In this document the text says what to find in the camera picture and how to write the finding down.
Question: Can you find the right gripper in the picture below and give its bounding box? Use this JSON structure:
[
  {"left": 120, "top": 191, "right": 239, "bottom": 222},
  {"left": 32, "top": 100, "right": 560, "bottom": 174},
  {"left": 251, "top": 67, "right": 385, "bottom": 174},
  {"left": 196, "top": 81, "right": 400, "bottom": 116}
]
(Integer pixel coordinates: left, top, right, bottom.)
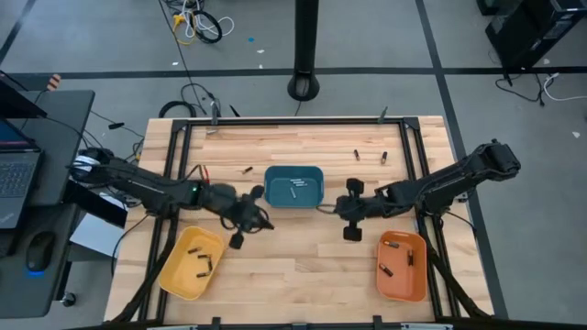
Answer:
[{"left": 334, "top": 177, "right": 391, "bottom": 243}]

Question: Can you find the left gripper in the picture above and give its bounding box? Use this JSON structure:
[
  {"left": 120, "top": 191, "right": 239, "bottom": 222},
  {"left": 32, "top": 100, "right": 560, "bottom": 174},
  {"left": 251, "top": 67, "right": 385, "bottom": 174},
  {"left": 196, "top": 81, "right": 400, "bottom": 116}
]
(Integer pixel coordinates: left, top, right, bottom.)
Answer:
[{"left": 223, "top": 184, "right": 275, "bottom": 251}]

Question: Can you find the teal plastic bin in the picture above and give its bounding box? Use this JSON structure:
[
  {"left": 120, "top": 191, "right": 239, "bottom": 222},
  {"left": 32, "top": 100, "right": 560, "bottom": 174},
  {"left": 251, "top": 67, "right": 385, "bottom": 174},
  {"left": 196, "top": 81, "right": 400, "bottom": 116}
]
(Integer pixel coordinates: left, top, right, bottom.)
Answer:
[{"left": 263, "top": 165, "right": 326, "bottom": 210}]

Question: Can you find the yellow plastic bin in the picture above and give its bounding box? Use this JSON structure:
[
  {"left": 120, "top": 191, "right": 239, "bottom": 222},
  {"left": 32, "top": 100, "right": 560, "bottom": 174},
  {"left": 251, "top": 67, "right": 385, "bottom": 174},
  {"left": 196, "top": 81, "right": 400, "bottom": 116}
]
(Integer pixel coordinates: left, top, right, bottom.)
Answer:
[{"left": 158, "top": 225, "right": 227, "bottom": 302}]

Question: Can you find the orange plastic bin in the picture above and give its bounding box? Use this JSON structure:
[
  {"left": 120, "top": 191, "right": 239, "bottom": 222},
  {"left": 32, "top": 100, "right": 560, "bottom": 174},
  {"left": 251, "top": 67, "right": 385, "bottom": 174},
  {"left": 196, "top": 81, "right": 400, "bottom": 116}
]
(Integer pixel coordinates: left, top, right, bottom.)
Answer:
[{"left": 375, "top": 229, "right": 428, "bottom": 303}]

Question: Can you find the black diagonal rig strut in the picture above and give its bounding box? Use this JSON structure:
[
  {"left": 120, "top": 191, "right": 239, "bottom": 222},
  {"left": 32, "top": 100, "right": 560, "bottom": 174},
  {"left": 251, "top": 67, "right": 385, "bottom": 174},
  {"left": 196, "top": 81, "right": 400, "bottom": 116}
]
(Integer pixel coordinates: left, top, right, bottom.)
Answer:
[
  {"left": 109, "top": 214, "right": 180, "bottom": 325},
  {"left": 428, "top": 247, "right": 492, "bottom": 320}
]

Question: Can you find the white flat box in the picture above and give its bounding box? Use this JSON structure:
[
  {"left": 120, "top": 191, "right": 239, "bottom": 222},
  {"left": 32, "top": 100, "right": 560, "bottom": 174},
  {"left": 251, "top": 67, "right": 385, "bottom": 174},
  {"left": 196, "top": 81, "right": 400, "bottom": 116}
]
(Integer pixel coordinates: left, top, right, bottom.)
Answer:
[{"left": 68, "top": 213, "right": 128, "bottom": 259}]

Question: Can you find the black flat panel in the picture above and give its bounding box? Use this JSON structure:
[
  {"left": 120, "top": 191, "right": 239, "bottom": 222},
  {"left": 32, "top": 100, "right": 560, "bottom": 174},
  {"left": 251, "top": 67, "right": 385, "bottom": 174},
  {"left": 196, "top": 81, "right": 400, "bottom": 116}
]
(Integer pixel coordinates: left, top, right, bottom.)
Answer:
[{"left": 66, "top": 181, "right": 129, "bottom": 228}]

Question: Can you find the black pole with round base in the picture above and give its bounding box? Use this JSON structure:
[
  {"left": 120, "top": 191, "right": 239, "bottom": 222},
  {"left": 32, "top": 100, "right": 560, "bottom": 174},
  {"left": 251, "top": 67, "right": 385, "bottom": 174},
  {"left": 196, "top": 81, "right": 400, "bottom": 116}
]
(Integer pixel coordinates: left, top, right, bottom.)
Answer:
[{"left": 286, "top": 0, "right": 321, "bottom": 103}]

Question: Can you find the black office desk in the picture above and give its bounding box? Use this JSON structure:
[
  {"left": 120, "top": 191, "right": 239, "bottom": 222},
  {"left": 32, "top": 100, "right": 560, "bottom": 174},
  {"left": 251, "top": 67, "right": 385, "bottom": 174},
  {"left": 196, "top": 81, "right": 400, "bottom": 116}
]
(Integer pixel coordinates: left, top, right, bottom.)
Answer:
[{"left": 0, "top": 89, "right": 96, "bottom": 320}]

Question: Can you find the black computer mouse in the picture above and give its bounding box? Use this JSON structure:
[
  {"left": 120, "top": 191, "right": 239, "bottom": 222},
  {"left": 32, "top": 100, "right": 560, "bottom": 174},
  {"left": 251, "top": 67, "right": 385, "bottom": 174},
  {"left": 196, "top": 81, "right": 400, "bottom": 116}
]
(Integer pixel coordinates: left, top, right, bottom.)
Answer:
[{"left": 26, "top": 231, "right": 57, "bottom": 273}]

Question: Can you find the black laptop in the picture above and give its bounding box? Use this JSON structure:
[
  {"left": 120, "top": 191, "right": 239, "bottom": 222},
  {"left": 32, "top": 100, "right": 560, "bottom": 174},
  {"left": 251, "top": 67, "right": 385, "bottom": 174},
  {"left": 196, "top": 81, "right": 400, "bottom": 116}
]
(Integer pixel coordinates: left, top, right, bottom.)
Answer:
[{"left": 0, "top": 71, "right": 50, "bottom": 230}]

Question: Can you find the black computer tower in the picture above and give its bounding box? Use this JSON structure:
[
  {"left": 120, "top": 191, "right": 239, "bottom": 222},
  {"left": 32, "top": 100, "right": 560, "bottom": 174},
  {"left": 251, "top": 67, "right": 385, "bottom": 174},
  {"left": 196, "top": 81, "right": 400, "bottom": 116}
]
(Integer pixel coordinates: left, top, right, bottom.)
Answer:
[{"left": 476, "top": 0, "right": 587, "bottom": 70}]

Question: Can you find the black aluminium table frame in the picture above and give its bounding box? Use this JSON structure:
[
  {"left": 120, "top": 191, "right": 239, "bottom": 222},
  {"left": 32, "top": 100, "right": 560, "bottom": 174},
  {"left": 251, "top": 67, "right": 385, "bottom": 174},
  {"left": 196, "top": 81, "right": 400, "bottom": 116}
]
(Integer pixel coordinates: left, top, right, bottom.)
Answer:
[{"left": 155, "top": 116, "right": 444, "bottom": 330}]

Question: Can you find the black cable coil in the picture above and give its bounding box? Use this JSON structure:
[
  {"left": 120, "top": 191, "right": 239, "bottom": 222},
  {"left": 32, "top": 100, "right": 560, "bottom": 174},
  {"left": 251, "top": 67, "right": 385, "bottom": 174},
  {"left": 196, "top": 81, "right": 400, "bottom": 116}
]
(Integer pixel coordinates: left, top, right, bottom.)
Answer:
[
  {"left": 158, "top": 99, "right": 199, "bottom": 119},
  {"left": 191, "top": 8, "right": 225, "bottom": 46}
]

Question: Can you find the black cable with plug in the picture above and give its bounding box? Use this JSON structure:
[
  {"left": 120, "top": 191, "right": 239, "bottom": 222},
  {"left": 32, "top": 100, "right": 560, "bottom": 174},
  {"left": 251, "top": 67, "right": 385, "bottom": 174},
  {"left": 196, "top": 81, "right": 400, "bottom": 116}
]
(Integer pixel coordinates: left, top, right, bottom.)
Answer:
[{"left": 180, "top": 81, "right": 223, "bottom": 116}]

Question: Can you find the long thin black cable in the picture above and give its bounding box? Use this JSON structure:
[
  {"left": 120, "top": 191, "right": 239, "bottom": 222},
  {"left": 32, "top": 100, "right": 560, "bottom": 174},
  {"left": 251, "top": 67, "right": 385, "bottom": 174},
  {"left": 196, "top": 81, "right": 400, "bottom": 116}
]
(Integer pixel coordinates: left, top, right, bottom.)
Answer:
[{"left": 157, "top": 0, "right": 207, "bottom": 116}]

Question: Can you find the white cable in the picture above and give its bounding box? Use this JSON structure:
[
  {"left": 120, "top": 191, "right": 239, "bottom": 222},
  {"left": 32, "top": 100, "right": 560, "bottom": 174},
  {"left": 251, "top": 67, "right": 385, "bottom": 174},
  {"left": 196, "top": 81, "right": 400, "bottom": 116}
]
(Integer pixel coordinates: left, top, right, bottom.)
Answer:
[
  {"left": 542, "top": 71, "right": 587, "bottom": 103},
  {"left": 181, "top": 0, "right": 236, "bottom": 40}
]

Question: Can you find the yellow cable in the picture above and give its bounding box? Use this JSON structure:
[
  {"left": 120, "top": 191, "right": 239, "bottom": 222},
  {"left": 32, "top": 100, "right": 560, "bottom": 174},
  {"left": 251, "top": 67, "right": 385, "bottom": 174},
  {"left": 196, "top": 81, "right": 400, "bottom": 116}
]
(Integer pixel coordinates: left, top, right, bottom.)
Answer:
[{"left": 172, "top": 12, "right": 198, "bottom": 47}]

